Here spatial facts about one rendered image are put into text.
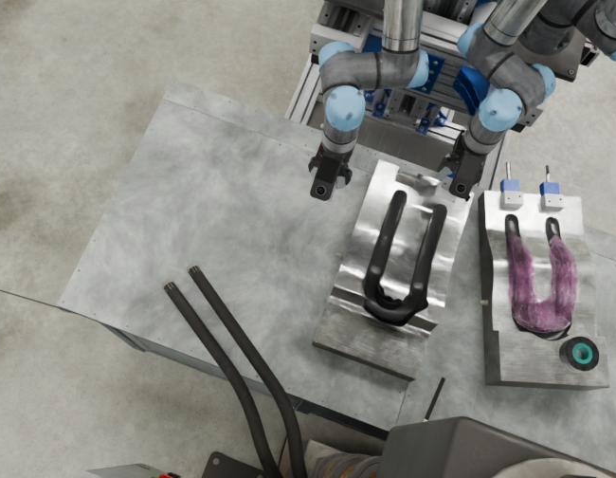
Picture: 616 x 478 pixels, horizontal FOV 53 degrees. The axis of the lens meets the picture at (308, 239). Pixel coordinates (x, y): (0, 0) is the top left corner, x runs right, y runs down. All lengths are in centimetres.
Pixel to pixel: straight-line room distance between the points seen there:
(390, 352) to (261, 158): 62
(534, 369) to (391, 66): 77
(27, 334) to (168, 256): 102
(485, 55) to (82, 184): 175
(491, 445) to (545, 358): 123
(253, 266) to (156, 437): 96
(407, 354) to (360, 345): 11
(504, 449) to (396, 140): 215
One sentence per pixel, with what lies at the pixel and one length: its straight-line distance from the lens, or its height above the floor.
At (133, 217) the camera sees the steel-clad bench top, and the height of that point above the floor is 80.
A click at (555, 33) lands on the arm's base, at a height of 111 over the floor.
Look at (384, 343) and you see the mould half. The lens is 153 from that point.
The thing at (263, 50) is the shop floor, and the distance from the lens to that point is 287.
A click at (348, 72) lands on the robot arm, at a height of 128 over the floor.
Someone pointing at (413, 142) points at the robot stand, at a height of 21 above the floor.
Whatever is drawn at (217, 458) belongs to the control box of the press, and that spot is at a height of 1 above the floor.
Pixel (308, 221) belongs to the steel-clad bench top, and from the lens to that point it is 165.
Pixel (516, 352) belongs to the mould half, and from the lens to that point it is 156.
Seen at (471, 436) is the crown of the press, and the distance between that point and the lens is 36.
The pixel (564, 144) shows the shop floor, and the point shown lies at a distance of 294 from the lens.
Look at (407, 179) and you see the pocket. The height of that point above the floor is 86.
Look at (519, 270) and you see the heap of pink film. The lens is 160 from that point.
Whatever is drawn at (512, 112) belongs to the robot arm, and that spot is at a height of 129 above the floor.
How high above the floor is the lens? 235
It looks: 71 degrees down
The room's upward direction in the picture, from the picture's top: 11 degrees clockwise
